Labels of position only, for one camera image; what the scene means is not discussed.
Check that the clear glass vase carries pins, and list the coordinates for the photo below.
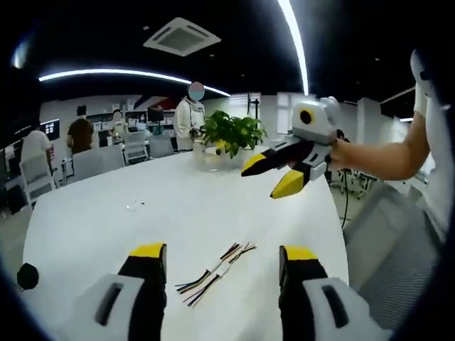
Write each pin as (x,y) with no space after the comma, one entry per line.
(213,161)

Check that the small white office chair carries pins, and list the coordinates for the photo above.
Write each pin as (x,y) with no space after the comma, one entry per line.
(136,147)

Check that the grey mesh office chair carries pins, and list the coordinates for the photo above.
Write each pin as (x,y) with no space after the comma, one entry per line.
(391,248)

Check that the green potted plant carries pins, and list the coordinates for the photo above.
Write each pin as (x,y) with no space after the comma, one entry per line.
(231,129)

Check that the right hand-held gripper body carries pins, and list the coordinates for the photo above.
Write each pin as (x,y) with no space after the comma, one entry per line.
(320,122)

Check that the grey backed office chair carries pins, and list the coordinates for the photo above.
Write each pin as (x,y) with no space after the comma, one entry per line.
(161,145)
(97,161)

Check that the black tripod stand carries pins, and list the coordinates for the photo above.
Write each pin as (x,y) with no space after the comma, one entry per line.
(254,104)

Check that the black round device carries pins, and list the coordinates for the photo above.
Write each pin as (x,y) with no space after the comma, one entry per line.
(27,276)

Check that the white shelf with boxes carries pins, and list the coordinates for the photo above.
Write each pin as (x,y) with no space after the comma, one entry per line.
(103,124)

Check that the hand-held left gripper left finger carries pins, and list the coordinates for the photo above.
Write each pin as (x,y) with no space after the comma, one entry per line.
(142,298)

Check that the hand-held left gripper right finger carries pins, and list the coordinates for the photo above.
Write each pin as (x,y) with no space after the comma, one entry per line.
(302,295)

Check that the black desktop monitor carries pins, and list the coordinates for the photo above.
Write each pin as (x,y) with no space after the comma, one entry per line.
(155,114)

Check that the small clear plastic piece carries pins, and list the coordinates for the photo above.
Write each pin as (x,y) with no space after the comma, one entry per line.
(134,206)

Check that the long curved ceiling light strip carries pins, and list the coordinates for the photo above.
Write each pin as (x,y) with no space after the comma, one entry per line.
(124,72)

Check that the person's right hand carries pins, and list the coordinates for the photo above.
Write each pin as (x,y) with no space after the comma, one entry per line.
(339,154)

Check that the ceiling air conditioner vent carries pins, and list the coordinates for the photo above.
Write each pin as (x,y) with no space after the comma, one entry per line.
(182,36)

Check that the straight ceiling light strip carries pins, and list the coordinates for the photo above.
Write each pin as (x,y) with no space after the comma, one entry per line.
(296,42)

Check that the white mesh office chair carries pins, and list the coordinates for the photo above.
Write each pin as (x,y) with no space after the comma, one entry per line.
(37,177)

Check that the dark wall screen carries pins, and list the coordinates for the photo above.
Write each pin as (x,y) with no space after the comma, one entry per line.
(50,128)

